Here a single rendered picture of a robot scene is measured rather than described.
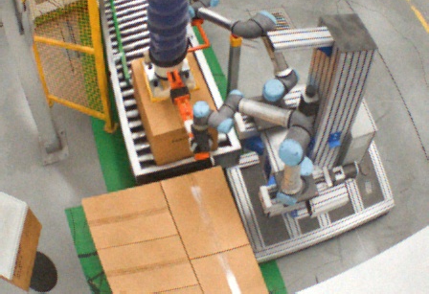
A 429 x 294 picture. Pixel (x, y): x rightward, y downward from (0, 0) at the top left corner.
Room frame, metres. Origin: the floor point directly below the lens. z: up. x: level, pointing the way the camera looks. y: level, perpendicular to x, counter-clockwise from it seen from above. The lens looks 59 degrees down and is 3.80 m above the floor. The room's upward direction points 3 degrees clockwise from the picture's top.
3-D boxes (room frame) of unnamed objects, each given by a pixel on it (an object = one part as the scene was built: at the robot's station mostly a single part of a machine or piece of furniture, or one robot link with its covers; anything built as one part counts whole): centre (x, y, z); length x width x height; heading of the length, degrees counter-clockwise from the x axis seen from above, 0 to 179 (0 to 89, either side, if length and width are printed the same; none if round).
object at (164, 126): (2.02, 0.27, 0.75); 0.60 x 0.40 x 0.40; 22
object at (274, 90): (1.83, -0.31, 1.20); 0.13 x 0.12 x 0.14; 141
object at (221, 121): (1.45, -0.03, 1.50); 0.11 x 0.11 x 0.08; 63
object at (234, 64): (2.42, -0.11, 0.50); 0.07 x 0.07 x 1.00; 21
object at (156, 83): (1.98, 0.38, 1.10); 0.34 x 0.10 x 0.05; 22
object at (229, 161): (1.70, 0.16, 0.48); 0.70 x 0.03 x 0.15; 111
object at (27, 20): (2.08, 1.27, 1.62); 0.20 x 0.05 x 0.30; 21
